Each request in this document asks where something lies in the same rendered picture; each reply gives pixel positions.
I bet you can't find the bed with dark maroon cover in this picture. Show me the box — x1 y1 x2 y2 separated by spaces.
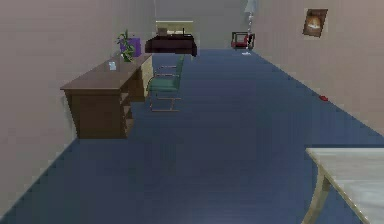
145 20 198 58

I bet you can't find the purple box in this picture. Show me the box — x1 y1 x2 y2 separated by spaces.
119 37 142 58

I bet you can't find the red and black side table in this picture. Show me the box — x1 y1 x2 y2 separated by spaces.
231 31 256 50

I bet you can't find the green house plant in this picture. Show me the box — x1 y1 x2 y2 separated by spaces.
116 29 137 63

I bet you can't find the brown wooden desk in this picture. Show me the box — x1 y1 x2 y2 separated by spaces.
59 53 154 140

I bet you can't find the white floor lamp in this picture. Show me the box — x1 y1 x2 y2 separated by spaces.
241 0 259 56

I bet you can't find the pale wooden table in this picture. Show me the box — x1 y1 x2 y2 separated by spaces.
300 147 384 224

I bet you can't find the green chair with wooden frame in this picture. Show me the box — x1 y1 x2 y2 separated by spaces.
146 55 185 113

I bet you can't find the brown framed wall picture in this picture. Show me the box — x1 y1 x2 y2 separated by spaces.
302 8 329 38

